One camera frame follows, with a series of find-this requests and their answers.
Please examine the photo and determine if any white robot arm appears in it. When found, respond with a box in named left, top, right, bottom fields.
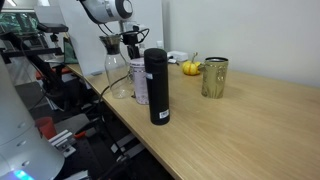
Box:
left=78, top=0, right=133, bottom=24

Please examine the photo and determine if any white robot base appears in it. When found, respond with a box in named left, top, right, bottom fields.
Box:
left=0, top=59, right=65, bottom=180

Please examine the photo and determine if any black thermos bottle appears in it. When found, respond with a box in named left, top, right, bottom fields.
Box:
left=144, top=48, right=170, bottom=125

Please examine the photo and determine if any small yellow pumpkin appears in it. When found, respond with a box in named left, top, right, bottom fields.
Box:
left=182, top=52, right=200, bottom=76

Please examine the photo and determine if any white power strip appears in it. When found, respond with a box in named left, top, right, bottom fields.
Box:
left=167, top=51, right=188, bottom=62

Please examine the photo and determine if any glass carafe with steel filter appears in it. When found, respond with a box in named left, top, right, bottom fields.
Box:
left=99, top=35, right=132, bottom=99

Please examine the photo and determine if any gold metal canister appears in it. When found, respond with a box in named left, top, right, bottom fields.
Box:
left=201, top=57, right=229, bottom=99

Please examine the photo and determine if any red cup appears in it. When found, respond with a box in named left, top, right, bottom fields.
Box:
left=35, top=117, right=57, bottom=139

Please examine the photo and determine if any thick black cable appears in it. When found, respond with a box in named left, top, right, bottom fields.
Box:
left=96, top=73, right=134, bottom=168

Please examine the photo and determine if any black camera on stand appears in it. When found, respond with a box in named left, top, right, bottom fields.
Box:
left=37, top=23, right=68, bottom=33

